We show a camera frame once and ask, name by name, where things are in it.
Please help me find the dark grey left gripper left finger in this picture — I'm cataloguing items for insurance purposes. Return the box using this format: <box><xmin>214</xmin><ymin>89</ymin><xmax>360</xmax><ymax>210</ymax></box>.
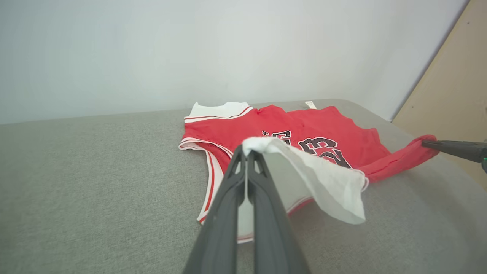
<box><xmin>183</xmin><ymin>145</ymin><xmax>246</xmax><ymax>274</ymax></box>

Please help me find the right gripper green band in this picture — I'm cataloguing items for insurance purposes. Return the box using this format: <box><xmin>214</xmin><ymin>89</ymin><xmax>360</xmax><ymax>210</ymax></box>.
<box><xmin>422</xmin><ymin>140</ymin><xmax>487</xmax><ymax>174</ymax></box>

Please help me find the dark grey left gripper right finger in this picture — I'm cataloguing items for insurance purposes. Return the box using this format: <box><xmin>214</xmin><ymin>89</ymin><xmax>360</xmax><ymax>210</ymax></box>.
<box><xmin>247</xmin><ymin>150</ymin><xmax>311</xmax><ymax>274</ymax></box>

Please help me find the red basketball jersey number 23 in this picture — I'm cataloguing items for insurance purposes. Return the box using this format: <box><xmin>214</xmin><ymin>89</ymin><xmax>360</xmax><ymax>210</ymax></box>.
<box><xmin>178</xmin><ymin>101</ymin><xmax>441</xmax><ymax>244</ymax></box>

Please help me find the dark wall baseboard strip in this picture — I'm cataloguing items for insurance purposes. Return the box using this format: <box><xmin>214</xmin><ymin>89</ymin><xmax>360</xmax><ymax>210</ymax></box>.
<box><xmin>390</xmin><ymin>0</ymin><xmax>472</xmax><ymax>122</ymax></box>

